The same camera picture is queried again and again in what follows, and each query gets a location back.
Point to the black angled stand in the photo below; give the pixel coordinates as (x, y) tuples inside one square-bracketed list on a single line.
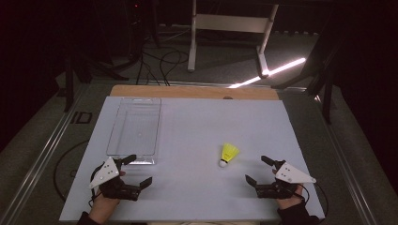
[(324, 79)]

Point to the clear plastic container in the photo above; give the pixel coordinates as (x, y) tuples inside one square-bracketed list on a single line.
[(135, 129)]

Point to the white desk frame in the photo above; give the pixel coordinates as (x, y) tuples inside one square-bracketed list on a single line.
[(230, 23)]

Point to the person's right hand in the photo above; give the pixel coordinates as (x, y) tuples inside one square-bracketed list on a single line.
[(289, 203)]

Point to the person's left hand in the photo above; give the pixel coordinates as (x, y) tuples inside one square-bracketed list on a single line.
[(101, 207)]

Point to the black equipment stand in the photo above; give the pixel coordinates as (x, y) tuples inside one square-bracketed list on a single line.
[(137, 31)]

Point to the metal floor rail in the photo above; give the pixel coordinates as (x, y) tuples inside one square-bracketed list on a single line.
[(347, 162), (40, 159)]

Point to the black tripod stand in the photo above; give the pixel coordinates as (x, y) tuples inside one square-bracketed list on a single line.
[(78, 67)]

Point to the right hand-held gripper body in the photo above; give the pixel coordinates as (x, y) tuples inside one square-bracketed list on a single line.
[(292, 175)]

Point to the yellow shuttlecock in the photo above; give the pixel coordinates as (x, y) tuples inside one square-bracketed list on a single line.
[(229, 152)]

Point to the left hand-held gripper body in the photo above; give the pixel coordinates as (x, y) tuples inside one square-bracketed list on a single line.
[(105, 173)]

